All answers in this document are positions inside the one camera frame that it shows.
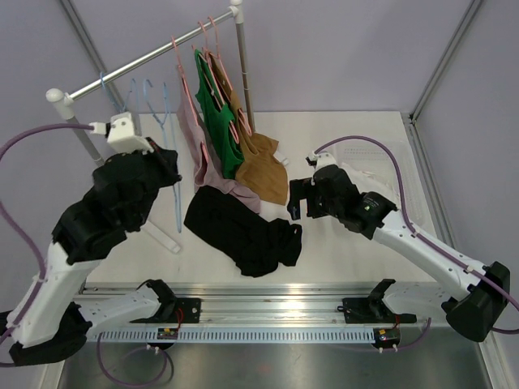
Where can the green tank top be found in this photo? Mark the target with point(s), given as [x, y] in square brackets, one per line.
[217, 121]

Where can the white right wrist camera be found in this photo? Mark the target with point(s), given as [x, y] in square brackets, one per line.
[320, 160]

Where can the mustard brown tank top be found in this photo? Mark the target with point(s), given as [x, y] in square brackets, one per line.
[261, 171]

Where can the white tank top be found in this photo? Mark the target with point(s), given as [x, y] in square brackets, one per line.
[365, 181]

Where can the pink hanger of mauve top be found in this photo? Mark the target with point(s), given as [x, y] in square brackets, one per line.
[188, 116]

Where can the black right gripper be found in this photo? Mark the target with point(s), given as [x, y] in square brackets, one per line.
[302, 189]

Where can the white slotted cable duct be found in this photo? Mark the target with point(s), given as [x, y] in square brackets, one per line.
[239, 335]

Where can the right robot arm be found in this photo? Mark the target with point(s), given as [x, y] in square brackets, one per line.
[468, 294]

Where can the pink hanger of green top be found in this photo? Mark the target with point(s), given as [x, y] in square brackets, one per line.
[219, 92]

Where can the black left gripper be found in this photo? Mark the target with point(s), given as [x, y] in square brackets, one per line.
[167, 160]

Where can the aluminium front rail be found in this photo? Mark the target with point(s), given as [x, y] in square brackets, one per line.
[284, 305]

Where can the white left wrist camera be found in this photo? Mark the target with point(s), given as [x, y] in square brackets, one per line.
[123, 134]

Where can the grey white clothes rack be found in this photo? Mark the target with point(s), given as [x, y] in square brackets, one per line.
[63, 101]

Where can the light blue wire hanger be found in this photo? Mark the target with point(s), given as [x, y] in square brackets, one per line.
[124, 106]

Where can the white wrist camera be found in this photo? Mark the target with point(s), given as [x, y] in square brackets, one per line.
[123, 134]
[320, 160]

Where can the black tank top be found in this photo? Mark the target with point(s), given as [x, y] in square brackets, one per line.
[256, 246]

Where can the white plastic basket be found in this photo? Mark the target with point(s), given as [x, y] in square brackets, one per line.
[370, 168]

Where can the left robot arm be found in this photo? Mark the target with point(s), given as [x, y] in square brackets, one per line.
[48, 326]

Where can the mauve pink tank top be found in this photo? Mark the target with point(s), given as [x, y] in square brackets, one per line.
[207, 165]

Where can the pink hanger of brown top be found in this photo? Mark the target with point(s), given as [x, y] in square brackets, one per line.
[241, 120]

